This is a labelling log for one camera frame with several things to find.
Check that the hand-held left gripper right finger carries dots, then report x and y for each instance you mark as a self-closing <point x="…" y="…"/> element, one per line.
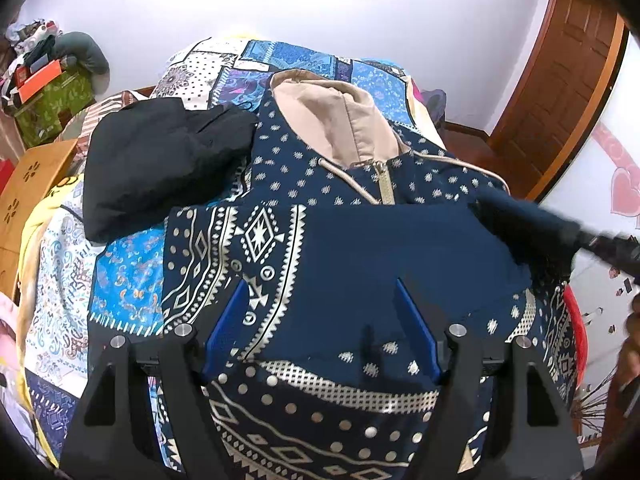
<point x="417" y="330"/>

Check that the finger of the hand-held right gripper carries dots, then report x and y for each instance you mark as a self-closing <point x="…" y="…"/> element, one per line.
<point x="615" y="252"/>

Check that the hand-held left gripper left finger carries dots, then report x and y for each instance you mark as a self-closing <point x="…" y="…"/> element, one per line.
<point x="227" y="330"/>

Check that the navy patterned hooded jacket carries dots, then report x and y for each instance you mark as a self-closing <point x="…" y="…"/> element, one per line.
<point x="350" y="250"/>

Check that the patchwork bedspread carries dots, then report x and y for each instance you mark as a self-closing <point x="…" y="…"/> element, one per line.
<point x="130" y="280"/>

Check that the wooden door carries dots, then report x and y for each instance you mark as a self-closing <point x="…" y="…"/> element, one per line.
<point x="560" y="85"/>

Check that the black folded garment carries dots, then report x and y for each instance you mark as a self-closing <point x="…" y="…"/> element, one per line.
<point x="160" y="165"/>

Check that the yellow cloth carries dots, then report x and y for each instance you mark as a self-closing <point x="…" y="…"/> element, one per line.
<point x="37" y="230"/>

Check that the pink cloth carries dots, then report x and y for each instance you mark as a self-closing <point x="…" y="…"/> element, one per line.
<point x="10" y="325"/>

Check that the wooden table with flower cutouts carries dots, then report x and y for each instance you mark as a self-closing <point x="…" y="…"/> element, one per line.
<point x="25" y="195"/>

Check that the green storage box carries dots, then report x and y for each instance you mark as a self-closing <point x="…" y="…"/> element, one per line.
<point x="50" y="107"/>

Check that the orange box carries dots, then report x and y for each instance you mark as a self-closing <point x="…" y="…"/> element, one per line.
<point x="40" y="80"/>

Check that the pink heart wall sticker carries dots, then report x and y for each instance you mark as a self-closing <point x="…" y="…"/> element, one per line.
<point x="627" y="192"/>

